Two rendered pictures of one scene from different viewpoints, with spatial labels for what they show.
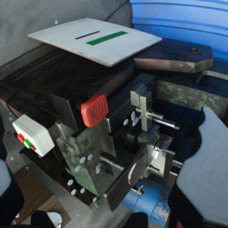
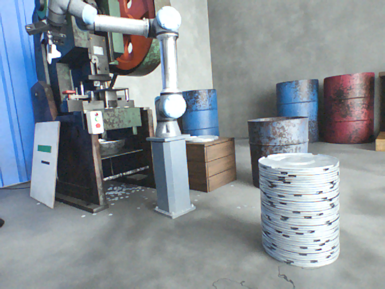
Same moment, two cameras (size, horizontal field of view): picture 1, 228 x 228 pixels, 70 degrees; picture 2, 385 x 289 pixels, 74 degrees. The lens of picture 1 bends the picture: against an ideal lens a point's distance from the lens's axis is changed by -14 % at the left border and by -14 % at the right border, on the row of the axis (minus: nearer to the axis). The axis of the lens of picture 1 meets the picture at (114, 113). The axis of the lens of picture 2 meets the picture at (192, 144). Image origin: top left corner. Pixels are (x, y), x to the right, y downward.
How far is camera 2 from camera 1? 1.50 m
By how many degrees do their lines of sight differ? 25
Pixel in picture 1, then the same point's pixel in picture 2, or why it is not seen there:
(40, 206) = not seen: hidden behind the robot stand
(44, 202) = not seen: hidden behind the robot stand
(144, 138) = (90, 94)
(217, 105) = (62, 68)
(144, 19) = (19, 168)
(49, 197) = not seen: hidden behind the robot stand
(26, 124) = (89, 123)
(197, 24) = (11, 117)
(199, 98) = (63, 79)
